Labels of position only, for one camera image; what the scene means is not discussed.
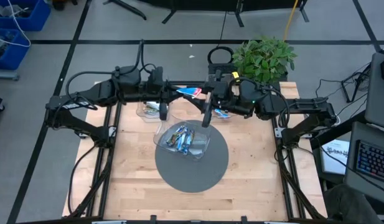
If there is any black metal table frame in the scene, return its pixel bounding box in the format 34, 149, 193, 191
62, 80, 329, 224

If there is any white printed paper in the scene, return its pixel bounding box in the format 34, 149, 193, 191
320, 138, 352, 176

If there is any green leafy plant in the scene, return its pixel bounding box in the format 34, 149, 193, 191
231, 35, 299, 85

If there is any person's knee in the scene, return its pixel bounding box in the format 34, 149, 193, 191
323, 182, 384, 224

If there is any grey desk tray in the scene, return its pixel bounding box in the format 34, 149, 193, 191
343, 120, 384, 200

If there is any white cable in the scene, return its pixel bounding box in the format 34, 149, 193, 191
0, 0, 32, 48

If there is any black backlit keyboard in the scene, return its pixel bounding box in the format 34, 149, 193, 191
354, 139, 384, 185

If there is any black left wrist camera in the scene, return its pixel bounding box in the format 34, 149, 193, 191
149, 66, 165, 91

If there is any black cable loop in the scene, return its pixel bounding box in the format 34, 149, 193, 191
206, 11, 235, 65

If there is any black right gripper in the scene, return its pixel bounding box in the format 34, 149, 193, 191
183, 70, 242, 128

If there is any black desk bar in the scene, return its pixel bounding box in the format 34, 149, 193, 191
309, 110, 367, 150

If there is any round grey woven placemat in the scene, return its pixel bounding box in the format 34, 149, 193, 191
154, 119, 230, 194

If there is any yellow plant stake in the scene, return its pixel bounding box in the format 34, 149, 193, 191
283, 0, 301, 42

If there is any grey flat base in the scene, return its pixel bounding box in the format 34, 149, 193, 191
0, 68, 21, 82

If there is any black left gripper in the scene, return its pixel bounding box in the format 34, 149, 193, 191
141, 80, 188, 121

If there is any black stand leg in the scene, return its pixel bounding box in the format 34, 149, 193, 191
102, 0, 148, 21

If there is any black base cable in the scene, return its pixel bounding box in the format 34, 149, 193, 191
68, 144, 101, 215

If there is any blue storage bin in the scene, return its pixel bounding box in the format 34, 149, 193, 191
0, 0, 52, 32
0, 27, 32, 72

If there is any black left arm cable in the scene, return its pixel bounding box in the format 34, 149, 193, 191
65, 39, 157, 108

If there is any black mesh basket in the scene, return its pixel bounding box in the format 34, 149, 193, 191
207, 61, 242, 78

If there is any grey closed laptop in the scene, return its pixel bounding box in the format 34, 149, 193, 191
364, 51, 384, 131

